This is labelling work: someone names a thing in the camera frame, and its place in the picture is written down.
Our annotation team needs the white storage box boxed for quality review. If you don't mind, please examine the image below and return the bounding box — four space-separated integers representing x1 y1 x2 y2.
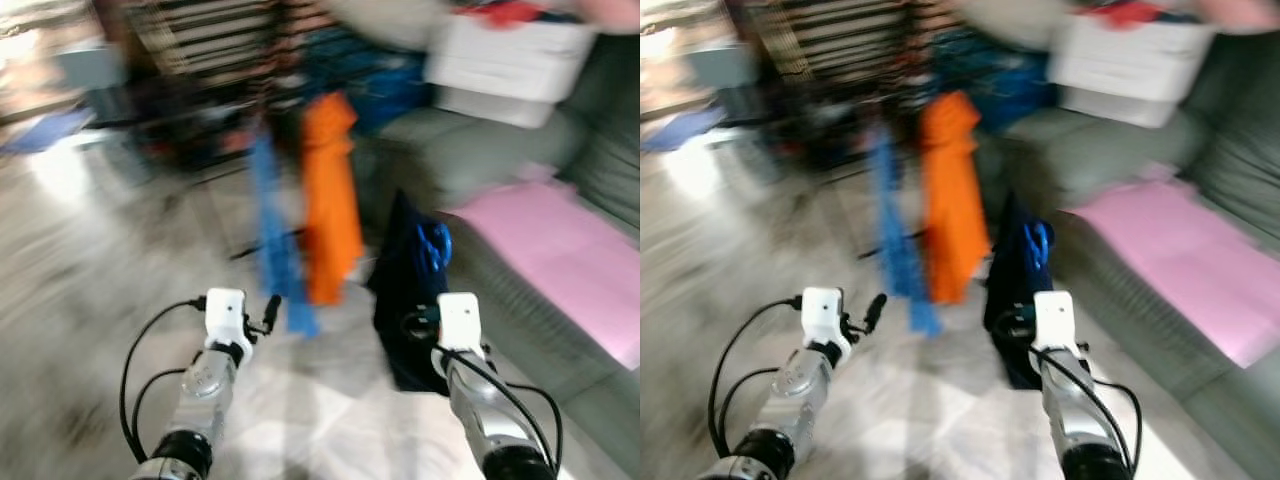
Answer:
1048 12 1216 129
425 12 598 131

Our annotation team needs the blue plastic hanger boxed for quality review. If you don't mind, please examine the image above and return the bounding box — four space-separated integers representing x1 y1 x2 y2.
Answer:
415 222 454 276
1020 220 1053 276

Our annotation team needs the orange printed t-shirt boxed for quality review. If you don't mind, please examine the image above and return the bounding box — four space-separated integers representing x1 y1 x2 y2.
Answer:
920 90 991 306
300 92 367 307

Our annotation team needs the pink sheet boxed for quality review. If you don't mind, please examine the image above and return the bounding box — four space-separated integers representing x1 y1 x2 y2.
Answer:
445 180 641 371
1070 180 1280 369

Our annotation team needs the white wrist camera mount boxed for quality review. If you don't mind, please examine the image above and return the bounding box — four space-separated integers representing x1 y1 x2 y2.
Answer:
437 292 487 353
800 287 851 361
203 288 252 353
1032 290 1081 351

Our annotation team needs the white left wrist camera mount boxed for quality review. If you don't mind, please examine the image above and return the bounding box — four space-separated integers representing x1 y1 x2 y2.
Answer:
203 288 252 353
800 287 851 361

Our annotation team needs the black clothes rack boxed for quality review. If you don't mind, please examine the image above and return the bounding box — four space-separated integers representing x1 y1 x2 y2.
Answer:
735 0 921 171
95 0 301 176

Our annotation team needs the grey leather sofa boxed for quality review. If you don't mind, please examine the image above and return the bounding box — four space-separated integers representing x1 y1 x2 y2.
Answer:
350 30 641 480
975 30 1280 480

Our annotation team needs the light blue garment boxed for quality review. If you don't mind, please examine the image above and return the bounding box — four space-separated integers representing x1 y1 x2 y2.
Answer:
247 130 321 339
868 125 943 339

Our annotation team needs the dark blue bag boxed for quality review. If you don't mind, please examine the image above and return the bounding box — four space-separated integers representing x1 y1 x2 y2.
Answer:
925 28 1051 136
300 28 431 136

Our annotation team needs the navy blue garment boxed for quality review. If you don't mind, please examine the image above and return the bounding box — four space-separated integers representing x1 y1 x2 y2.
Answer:
365 190 453 396
982 190 1056 391

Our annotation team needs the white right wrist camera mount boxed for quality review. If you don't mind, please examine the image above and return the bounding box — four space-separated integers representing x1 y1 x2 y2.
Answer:
1032 290 1081 351
437 292 487 353

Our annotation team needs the blue floor mat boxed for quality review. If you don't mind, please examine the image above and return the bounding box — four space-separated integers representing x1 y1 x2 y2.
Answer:
0 108 96 156
640 108 721 153

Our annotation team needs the red item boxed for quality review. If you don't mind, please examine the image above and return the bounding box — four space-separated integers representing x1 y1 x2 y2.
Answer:
465 0 549 29
1085 0 1166 29

